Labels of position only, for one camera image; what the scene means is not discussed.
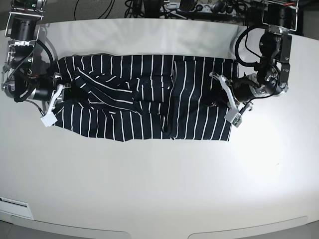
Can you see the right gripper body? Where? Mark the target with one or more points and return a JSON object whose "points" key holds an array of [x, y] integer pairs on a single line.
{"points": [[50, 91]]}

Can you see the white paper label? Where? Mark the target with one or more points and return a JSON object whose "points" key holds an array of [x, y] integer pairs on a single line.
{"points": [[15, 208]]}

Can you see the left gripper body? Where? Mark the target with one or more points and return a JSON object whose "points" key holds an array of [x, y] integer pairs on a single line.
{"points": [[229, 94]]}

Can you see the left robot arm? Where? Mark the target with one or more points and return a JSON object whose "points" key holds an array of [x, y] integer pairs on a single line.
{"points": [[272, 70]]}

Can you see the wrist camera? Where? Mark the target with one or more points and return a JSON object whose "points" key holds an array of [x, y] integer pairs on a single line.
{"points": [[49, 119], [234, 117]]}

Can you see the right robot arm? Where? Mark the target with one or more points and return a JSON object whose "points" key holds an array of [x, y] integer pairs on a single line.
{"points": [[18, 82]]}

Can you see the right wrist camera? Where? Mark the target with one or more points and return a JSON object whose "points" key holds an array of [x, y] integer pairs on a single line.
{"points": [[49, 119]]}

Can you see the navy white striped T-shirt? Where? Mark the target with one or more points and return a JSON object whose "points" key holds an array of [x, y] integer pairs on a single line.
{"points": [[144, 97]]}

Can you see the white power strip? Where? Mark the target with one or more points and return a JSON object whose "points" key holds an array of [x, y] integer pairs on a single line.
{"points": [[218, 7]]}

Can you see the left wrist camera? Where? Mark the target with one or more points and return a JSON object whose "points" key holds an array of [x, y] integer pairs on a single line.
{"points": [[234, 117]]}

